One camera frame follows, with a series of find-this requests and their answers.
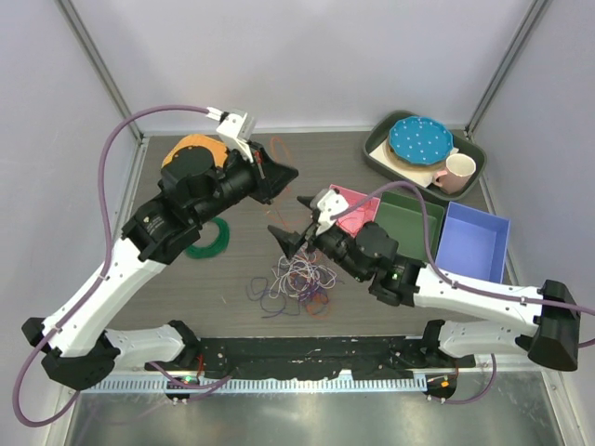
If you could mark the green drawer box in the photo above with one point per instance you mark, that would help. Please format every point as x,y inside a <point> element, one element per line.
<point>401,217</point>

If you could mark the left aluminium frame post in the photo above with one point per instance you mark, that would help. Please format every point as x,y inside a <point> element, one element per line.
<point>81,34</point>

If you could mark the pink mug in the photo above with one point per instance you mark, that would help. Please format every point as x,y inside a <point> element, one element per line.
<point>456,173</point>

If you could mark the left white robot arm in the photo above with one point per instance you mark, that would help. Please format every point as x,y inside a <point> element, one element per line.
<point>80,351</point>

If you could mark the blue drawer box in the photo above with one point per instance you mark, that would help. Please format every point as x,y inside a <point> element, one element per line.
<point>473,243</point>

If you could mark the aluminium frame post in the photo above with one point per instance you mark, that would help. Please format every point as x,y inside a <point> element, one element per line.
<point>534,14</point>
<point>81,34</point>

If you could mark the white cable duct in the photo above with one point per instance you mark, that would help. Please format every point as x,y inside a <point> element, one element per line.
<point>149,383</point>

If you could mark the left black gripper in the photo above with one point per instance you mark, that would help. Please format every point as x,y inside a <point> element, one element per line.
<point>276,176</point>

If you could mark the right aluminium frame post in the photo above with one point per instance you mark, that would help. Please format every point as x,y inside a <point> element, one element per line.
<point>534,14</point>

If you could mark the white square board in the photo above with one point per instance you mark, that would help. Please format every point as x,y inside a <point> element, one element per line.
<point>423,178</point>

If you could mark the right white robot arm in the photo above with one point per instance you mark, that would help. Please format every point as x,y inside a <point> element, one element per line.
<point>542,322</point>

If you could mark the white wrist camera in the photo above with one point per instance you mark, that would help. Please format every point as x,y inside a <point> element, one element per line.
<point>325,205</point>
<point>234,129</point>

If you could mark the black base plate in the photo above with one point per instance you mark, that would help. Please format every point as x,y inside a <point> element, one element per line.
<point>313,358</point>

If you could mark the blue dotted plate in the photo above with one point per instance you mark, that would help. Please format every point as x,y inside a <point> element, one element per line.
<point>419,140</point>

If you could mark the pink drawer box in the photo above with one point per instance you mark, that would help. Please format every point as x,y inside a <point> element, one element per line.
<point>353,221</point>

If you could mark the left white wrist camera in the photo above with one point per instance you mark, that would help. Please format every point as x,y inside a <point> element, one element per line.
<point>234,129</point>

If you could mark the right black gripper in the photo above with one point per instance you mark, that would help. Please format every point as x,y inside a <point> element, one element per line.
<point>291,241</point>

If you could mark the orange square plate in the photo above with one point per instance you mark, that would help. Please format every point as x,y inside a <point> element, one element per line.
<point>216,147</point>

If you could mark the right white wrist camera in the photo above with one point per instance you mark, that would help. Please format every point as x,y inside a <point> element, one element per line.
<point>325,205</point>

